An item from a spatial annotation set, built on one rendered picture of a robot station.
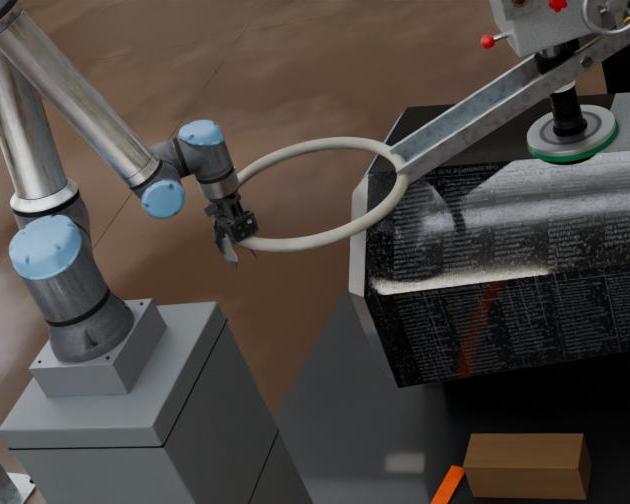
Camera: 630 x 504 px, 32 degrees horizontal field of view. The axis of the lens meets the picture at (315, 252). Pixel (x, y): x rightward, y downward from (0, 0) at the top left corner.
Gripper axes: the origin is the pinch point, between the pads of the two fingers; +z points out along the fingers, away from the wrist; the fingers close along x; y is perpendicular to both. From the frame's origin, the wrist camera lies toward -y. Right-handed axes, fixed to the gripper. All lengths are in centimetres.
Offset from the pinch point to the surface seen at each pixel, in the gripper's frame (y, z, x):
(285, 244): 15.6, -7.0, 4.7
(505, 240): 32, 15, 53
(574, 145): 39, -3, 74
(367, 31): -239, 83, 205
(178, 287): -138, 88, 26
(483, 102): 19, -13, 66
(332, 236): 22.2, -6.5, 13.4
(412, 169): 17.8, -7.2, 41.6
